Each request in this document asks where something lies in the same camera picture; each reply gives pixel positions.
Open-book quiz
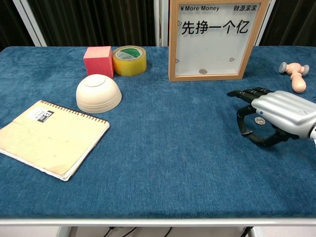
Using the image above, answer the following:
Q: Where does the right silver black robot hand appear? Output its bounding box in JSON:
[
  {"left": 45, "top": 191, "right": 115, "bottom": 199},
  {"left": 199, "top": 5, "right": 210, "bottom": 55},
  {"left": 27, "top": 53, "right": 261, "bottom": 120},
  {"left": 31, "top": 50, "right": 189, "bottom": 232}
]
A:
[{"left": 227, "top": 86, "right": 316, "bottom": 148}]

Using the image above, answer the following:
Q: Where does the wooden toy hammer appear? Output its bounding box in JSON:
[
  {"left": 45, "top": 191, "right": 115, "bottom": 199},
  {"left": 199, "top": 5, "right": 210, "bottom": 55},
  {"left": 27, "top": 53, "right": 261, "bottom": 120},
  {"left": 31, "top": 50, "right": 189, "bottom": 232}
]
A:
[{"left": 278, "top": 61, "right": 310, "bottom": 94}]

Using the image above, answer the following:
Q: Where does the black pleated curtain panel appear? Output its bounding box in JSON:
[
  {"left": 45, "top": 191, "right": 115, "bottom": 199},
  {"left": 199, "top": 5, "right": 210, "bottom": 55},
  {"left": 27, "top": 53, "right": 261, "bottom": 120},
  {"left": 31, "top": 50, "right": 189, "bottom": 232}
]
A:
[
  {"left": 26, "top": 0, "right": 157, "bottom": 47},
  {"left": 260, "top": 0, "right": 316, "bottom": 47},
  {"left": 0, "top": 0, "right": 34, "bottom": 50}
]

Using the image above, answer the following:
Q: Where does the blue table mat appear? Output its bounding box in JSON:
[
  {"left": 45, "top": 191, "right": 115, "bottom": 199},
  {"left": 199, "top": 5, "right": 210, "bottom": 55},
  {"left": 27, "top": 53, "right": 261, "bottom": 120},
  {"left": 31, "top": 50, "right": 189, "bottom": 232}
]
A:
[{"left": 0, "top": 45, "right": 316, "bottom": 219}]

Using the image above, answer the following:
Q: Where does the yellow packing tape roll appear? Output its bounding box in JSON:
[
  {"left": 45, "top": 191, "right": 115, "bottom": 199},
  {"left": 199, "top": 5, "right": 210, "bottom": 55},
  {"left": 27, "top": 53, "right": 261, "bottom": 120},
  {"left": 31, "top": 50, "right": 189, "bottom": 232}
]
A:
[{"left": 112, "top": 45, "right": 148, "bottom": 77}]

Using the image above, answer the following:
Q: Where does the cream upturned bowl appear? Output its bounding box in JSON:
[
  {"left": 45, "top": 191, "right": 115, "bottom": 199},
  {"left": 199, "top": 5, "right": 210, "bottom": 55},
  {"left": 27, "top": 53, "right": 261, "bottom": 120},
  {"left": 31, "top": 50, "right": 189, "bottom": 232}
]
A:
[{"left": 75, "top": 74, "right": 123, "bottom": 114}]

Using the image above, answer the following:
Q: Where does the red foam cube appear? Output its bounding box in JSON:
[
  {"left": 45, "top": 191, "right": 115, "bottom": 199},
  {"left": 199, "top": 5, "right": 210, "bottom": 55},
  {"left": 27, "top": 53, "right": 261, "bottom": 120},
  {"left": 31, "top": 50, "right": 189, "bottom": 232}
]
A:
[{"left": 83, "top": 45, "right": 115, "bottom": 79}]

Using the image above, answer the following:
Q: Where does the beige spiral notebook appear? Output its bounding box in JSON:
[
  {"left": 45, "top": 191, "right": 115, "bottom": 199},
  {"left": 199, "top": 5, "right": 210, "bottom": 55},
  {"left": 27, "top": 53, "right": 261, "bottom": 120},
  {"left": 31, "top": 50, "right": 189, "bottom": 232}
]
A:
[{"left": 0, "top": 99, "right": 111, "bottom": 182}]

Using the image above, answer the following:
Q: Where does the white partition post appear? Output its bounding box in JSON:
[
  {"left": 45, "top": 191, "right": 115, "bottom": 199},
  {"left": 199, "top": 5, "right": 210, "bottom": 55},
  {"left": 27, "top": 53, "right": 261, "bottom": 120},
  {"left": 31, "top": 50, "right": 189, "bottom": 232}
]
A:
[
  {"left": 12, "top": 0, "right": 47, "bottom": 47},
  {"left": 253, "top": 0, "right": 277, "bottom": 47},
  {"left": 154, "top": 0, "right": 171, "bottom": 47}
]

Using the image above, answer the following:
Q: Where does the wooden framed coin bank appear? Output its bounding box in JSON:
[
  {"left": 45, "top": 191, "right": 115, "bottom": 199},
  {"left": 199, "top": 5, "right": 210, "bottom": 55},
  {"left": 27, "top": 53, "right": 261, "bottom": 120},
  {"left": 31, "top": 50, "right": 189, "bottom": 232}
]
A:
[{"left": 168, "top": 0, "right": 270, "bottom": 82}]

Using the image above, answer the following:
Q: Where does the white table frame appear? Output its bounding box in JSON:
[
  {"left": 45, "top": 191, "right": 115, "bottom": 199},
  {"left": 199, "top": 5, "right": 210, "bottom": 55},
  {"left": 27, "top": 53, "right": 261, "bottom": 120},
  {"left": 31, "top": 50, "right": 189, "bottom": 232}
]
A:
[{"left": 0, "top": 217, "right": 316, "bottom": 237}]

